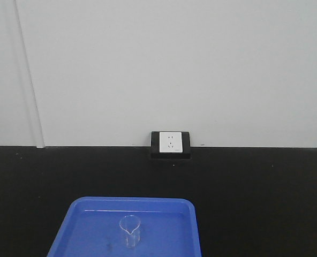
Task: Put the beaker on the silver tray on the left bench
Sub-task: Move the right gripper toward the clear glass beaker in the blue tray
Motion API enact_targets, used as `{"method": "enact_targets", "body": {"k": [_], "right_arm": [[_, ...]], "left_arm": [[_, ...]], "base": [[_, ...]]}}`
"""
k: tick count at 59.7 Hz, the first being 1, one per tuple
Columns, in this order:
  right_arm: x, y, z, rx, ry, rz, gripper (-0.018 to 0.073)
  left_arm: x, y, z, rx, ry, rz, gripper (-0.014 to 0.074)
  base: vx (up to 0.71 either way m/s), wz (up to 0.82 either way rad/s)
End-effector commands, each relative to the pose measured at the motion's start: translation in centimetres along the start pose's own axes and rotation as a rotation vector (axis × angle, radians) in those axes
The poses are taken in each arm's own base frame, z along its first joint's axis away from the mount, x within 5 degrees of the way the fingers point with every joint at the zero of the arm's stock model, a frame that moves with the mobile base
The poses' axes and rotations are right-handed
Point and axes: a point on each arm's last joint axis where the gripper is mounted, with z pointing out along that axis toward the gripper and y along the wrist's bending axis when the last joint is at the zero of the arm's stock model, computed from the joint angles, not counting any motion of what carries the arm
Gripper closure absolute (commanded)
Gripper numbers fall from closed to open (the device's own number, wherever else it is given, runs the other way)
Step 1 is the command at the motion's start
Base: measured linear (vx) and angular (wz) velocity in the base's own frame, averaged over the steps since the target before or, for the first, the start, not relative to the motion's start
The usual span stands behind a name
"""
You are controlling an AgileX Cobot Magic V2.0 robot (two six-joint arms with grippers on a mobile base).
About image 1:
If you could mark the blue plastic tray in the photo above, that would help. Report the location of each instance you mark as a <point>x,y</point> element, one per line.
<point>168,227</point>

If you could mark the black socket housing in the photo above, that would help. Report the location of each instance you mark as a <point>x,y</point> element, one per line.
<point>154,148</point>

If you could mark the white wall power socket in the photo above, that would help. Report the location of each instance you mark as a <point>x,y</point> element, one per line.
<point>170,142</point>

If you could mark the clear glass beaker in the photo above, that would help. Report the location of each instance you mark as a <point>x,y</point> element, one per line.
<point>130,226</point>

